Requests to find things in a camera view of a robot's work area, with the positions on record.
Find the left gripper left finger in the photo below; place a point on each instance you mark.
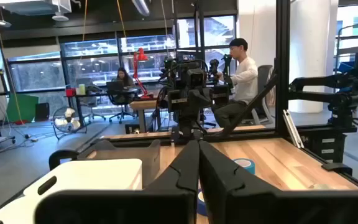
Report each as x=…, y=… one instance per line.
x=179, y=186

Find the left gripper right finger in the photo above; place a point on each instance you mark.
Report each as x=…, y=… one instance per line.
x=228, y=193

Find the blue tape roll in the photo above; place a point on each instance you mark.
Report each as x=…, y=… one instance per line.
x=247, y=168
x=201, y=205

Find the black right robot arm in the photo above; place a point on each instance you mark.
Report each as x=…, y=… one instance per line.
x=186, y=124

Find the wooden desk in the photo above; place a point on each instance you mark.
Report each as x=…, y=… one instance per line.
x=145, y=104

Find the grey translucent plastic bin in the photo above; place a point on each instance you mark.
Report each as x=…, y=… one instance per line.
x=148, y=161

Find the red desk lamp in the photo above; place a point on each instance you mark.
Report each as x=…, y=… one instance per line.
x=135, y=67

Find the black office chair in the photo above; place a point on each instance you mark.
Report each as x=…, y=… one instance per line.
x=121, y=116

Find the person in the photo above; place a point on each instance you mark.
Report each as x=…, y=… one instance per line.
x=123, y=76
x=245, y=81

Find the dark laptop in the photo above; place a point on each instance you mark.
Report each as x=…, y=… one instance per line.
x=115, y=86

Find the black office desk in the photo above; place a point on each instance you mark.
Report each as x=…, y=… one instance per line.
x=104, y=93

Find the white plastic bin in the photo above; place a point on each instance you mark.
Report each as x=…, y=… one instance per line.
x=98, y=174
x=8, y=214

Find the grey office chair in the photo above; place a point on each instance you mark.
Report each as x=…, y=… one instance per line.
x=264, y=77
x=85, y=84

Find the pale green cup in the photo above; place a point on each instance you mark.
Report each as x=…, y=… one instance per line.
x=82, y=89

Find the red container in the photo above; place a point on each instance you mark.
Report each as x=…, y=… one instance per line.
x=70, y=92

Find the black drawer unit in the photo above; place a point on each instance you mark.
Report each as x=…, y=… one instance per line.
x=328, y=146

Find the black table clamp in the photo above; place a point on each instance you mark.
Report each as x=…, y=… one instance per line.
x=337, y=167

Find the black floor fan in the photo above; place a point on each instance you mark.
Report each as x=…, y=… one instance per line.
x=68, y=123

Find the black box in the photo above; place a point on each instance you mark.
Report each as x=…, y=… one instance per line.
x=42, y=112

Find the green board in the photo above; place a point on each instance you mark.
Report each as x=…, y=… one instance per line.
x=23, y=109

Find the silver metal bracket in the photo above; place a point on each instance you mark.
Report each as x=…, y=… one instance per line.
x=292, y=127

